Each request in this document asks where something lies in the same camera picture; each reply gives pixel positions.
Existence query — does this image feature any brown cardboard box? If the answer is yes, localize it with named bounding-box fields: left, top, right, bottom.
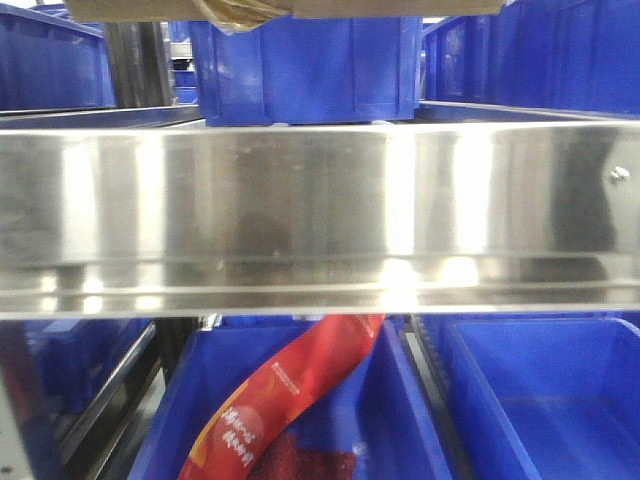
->
left=66, top=0, right=504, bottom=22

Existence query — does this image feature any stainless steel shelf edge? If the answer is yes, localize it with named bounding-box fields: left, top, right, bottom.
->
left=1, top=121, right=639, bottom=320

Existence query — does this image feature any blue bin upper centre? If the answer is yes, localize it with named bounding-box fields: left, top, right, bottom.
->
left=190, top=17, right=422, bottom=126

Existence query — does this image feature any blue bin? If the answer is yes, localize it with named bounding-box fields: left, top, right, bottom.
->
left=25, top=318, right=150, bottom=414
left=423, top=1, right=639, bottom=116
left=1, top=4, right=115, bottom=111
left=190, top=17, right=422, bottom=126
left=434, top=317, right=639, bottom=479
left=128, top=318, right=453, bottom=479

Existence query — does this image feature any blue bin lower centre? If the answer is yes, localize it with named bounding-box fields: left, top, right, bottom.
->
left=128, top=318, right=453, bottom=479

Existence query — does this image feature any red snack packet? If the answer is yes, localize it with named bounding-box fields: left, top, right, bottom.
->
left=178, top=314, right=385, bottom=479

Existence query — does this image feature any crumpled yellowish packing tape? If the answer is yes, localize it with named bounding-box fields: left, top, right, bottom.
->
left=193, top=0, right=291, bottom=35

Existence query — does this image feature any blue bin lower left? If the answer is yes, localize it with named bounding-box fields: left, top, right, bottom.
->
left=25, top=318, right=150, bottom=414

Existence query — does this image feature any blue bin lower right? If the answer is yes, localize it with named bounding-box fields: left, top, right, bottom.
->
left=434, top=317, right=639, bottom=479

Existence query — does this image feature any blue bin upper right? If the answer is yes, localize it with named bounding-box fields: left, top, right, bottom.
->
left=423, top=1, right=639, bottom=116

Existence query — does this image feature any blue bin upper left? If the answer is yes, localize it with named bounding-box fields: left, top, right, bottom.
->
left=1, top=4, right=115, bottom=111

